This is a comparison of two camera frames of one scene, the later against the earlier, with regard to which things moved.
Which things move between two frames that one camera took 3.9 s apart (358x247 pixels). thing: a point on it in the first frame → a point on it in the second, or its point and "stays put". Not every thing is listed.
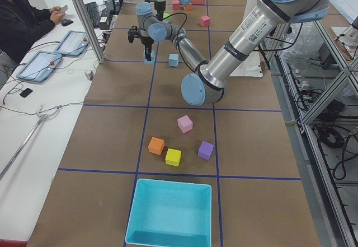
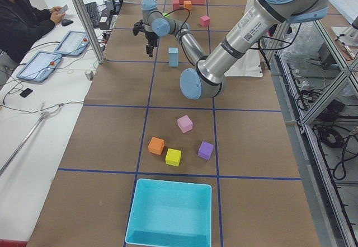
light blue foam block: x=152 y=57 → x=173 y=53
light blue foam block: x=173 y=59 stays put
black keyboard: x=92 y=10 stays put
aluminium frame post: x=85 y=18 stays put
